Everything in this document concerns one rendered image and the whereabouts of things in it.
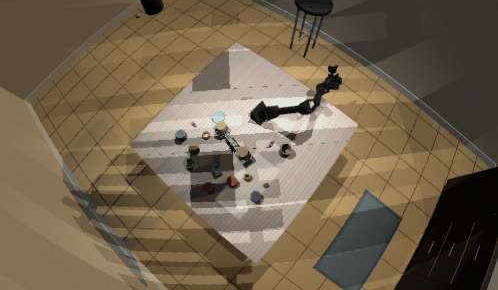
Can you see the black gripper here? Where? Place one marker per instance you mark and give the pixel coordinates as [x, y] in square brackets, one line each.
[332, 70]

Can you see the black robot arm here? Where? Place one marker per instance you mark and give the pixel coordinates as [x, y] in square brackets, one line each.
[271, 112]

